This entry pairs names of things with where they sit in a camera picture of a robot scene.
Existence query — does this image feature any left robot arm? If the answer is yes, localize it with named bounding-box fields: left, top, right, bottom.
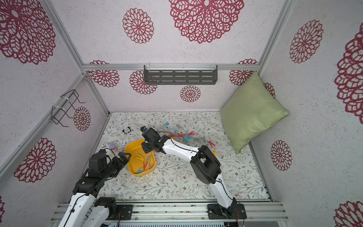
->
left=59, top=149, right=133, bottom=227

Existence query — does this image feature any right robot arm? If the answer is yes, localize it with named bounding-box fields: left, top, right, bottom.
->
left=140, top=126, right=238, bottom=215

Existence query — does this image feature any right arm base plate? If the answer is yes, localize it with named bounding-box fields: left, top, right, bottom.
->
left=207, top=203, right=247, bottom=219

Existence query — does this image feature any green pillow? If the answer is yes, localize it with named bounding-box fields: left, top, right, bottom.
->
left=220, top=72, right=289, bottom=154

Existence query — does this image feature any floral table mat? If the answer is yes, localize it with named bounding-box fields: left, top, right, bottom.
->
left=98, top=112, right=270, bottom=200

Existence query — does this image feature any yellow plastic storage box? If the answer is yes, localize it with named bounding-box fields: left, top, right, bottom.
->
left=125, top=139, right=156, bottom=177

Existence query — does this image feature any purple bunny toy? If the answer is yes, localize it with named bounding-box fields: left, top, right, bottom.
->
left=109, top=142, right=118, bottom=153

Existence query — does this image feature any grey wall shelf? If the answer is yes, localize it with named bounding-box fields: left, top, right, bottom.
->
left=143, top=65, right=218, bottom=85

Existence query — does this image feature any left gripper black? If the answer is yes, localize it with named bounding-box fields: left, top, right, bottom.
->
left=101, top=152, right=131, bottom=181

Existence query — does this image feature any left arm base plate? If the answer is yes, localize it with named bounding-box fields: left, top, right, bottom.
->
left=113, top=204, right=133, bottom=221

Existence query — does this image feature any yellow clothespin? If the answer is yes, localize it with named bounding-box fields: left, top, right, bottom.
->
left=136, top=154, right=145, bottom=162

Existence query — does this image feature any black white plush toy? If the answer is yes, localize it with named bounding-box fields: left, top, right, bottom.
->
left=122, top=127, right=131, bottom=134

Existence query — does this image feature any black wire wall rack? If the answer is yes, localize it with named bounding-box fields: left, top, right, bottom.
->
left=50, top=89, right=85, bottom=128

